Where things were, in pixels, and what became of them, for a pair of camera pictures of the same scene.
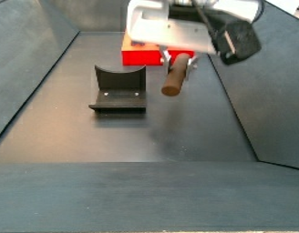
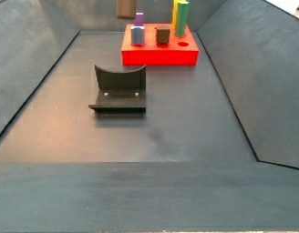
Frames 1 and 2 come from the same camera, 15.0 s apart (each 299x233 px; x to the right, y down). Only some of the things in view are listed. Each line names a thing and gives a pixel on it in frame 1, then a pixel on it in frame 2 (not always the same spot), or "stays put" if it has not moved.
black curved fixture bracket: (121, 91) stays put
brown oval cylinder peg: (171, 87) → (127, 9)
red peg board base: (142, 54) stays put
